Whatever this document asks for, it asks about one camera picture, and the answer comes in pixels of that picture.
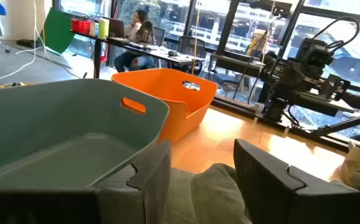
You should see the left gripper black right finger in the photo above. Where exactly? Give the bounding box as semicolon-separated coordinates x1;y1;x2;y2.
233;138;357;224

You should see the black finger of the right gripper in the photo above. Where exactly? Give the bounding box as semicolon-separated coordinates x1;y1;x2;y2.
268;57;293;83
321;74;352;101

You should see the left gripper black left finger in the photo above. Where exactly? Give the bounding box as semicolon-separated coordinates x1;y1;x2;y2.
91;139;173;224

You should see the dark green cap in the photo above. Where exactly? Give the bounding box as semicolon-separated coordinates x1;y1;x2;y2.
163;163;253;224

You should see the beige cap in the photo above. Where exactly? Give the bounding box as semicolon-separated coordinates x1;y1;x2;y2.
340;141;360;192

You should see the yellowish container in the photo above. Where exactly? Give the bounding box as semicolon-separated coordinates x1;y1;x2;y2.
247;29;269;57

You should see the orange plastic bin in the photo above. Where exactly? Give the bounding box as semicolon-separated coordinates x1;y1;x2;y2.
111;68;219;145

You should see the black mesh office chair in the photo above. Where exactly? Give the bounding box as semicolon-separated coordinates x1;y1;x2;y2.
176;35;207;76

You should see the teal plastic bin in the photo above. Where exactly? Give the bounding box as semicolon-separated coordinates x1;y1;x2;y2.
0;78;171;191

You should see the long black office desk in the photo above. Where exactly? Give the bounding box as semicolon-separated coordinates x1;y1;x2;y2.
69;29;206;79

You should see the patterned bag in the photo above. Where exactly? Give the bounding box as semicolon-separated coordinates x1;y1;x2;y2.
135;20;156;45

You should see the dark laptop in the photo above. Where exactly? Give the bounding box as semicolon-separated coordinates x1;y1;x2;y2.
107;17;126;40

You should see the yellow-green cylinder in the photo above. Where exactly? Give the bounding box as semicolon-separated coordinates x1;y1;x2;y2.
97;17;110;40

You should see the red box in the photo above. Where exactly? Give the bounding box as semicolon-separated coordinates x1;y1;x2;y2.
70;18;93;36

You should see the green board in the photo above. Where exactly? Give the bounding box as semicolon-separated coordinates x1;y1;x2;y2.
37;7;75;55

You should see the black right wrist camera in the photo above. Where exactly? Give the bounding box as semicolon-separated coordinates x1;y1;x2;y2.
295;37;336;80

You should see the black camera cable loop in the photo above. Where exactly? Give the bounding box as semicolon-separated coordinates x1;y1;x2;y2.
311;16;360;54

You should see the white floor cable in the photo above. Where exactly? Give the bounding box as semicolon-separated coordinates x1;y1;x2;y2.
0;0;49;85

